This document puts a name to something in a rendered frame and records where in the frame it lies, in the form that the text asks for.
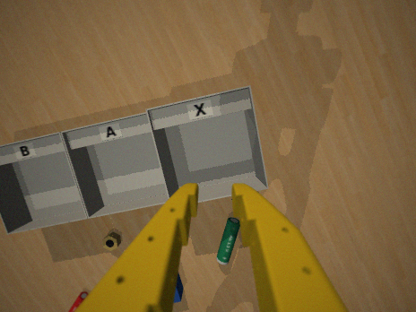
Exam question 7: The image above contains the blue battery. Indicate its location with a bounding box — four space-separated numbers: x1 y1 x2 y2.
174 273 184 303

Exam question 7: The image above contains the olive-yellow hex nut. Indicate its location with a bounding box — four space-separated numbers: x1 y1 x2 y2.
102 232 121 251

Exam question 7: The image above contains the red battery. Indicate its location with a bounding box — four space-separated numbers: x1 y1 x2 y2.
68 291 89 312

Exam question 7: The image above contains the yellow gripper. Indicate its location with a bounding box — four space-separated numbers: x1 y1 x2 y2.
74 183 349 312

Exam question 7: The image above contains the green battery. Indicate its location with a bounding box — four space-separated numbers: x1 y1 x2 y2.
216 217 240 264

